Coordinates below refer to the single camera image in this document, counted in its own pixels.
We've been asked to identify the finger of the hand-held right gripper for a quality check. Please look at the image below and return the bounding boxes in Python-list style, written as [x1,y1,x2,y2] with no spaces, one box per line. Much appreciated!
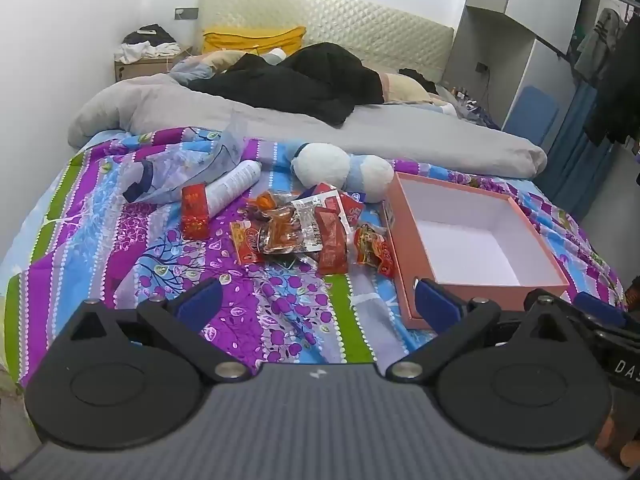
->
[569,290,640,336]

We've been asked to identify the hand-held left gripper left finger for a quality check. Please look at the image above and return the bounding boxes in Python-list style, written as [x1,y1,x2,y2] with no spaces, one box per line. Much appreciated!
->
[67,277,251,384]

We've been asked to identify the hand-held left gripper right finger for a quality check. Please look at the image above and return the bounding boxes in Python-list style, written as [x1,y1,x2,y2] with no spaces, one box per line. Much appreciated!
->
[384,277,592,384]

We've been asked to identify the pink cardboard box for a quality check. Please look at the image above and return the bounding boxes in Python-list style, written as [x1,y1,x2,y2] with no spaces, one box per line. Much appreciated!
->
[382,172,571,331]

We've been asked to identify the red foil snack packet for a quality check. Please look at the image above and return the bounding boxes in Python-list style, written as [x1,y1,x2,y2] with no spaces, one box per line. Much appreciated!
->
[181,184,211,240]

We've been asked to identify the clear packet of brown snack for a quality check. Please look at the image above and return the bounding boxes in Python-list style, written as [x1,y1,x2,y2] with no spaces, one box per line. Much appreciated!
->
[260,205,326,256]

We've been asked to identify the orange snack packet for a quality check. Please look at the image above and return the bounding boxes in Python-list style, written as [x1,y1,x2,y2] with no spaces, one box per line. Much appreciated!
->
[247,191,291,218]

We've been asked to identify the long red snack packet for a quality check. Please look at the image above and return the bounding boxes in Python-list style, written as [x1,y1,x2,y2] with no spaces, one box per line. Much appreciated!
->
[315,207,351,276]

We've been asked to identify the red and white snack packet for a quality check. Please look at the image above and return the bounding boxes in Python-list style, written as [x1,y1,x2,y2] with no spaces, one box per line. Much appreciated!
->
[312,182,366,226]

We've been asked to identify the purple printed bedsheet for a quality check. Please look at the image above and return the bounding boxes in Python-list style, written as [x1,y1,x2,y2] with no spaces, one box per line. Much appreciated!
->
[0,127,631,386]

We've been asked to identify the white spray can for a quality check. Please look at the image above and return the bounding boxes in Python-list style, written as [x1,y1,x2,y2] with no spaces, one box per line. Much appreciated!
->
[205,160,262,218]

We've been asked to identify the clear plastic bag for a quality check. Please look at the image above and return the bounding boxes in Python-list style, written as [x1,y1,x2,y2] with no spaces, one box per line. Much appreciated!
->
[117,115,246,206]

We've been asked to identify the blue curtain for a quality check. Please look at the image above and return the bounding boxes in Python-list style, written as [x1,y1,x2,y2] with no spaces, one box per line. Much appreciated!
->
[540,82,616,221]

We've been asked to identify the grey duvet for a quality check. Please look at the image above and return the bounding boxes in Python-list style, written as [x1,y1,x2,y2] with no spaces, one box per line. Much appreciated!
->
[67,72,548,178]

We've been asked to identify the white and blue plush toy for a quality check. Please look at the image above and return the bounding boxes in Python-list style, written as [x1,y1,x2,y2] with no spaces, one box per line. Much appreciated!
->
[290,142,396,203]

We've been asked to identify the dark patterned cloth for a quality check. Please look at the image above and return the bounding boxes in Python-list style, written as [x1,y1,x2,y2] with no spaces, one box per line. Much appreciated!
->
[457,97,501,128]

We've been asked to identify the blue board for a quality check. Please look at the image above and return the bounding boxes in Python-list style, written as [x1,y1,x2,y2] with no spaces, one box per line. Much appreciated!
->
[501,85,560,147]

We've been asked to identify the black jacket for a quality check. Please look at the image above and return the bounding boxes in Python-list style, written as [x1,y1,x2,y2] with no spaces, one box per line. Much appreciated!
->
[585,7,640,146]

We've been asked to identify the beige pillow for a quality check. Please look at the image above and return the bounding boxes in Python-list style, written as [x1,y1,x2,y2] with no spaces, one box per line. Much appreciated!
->
[380,72,441,106]

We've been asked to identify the blue and beige patterned quilt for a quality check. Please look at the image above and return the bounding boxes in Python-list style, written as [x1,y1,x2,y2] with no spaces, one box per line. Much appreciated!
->
[170,50,288,86]

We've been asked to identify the cardboard box with clothes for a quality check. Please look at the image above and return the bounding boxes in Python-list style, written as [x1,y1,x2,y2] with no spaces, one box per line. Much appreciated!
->
[114,47,193,83]

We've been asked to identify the black coat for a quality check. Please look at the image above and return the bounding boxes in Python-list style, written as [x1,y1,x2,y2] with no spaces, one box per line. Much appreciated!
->
[190,42,386,126]

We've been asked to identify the white clothes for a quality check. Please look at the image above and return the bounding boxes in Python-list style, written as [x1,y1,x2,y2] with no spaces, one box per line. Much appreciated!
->
[114,40,181,65]

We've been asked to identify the grey striped jacket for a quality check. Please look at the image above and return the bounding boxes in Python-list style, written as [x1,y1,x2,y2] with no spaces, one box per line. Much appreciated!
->
[574,7,623,83]

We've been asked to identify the yellow blanket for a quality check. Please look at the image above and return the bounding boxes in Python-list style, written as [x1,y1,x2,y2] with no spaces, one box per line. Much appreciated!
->
[202,26,307,56]

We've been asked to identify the grey wardrobe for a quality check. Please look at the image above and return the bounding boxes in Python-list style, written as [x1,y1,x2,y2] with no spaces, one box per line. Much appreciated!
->
[442,0,591,136]

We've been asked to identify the dark clothes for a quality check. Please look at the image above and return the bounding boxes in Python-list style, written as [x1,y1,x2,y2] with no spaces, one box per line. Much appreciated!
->
[122,24,177,46]

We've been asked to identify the cream padded headboard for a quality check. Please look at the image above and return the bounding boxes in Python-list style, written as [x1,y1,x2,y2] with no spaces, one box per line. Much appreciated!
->
[192,0,455,86]

